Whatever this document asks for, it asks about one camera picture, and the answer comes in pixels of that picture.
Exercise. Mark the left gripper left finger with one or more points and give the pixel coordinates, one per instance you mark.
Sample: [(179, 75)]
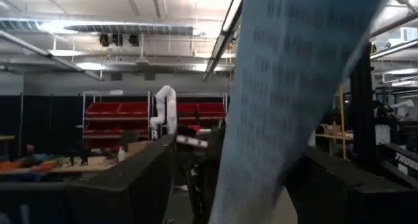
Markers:
[(114, 191)]

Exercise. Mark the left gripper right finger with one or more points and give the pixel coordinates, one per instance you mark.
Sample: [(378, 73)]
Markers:
[(343, 201)]

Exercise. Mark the light blue cereal box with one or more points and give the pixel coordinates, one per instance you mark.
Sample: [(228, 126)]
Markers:
[(277, 103)]

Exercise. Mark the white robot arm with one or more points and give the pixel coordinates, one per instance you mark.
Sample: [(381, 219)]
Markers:
[(170, 106)]

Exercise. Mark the small white robot arm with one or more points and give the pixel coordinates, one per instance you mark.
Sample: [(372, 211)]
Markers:
[(403, 106)]

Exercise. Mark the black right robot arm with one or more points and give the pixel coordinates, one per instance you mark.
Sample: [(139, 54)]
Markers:
[(405, 162)]

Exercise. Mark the wooden background table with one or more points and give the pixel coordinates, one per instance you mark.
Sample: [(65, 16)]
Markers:
[(91, 163)]

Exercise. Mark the small white bottle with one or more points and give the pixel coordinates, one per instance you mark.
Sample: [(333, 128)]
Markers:
[(121, 154)]

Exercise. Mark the brown cardboard box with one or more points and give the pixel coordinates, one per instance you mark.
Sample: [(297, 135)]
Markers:
[(138, 148)]

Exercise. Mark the yellow vertical pole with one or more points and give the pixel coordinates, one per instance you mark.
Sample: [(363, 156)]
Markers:
[(343, 119)]

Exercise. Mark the red bin shelving rack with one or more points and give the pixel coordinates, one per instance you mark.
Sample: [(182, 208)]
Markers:
[(107, 109)]

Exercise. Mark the black ceiling lights row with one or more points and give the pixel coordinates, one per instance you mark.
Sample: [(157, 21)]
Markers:
[(117, 40)]

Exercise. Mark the long ceiling air vent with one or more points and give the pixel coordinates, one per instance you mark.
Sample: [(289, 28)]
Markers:
[(130, 28)]

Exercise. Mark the long ceiling light fixture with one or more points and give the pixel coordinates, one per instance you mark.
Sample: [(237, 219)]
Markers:
[(225, 31)]

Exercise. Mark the black vertical post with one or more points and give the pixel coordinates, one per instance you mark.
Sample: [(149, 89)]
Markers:
[(362, 113)]

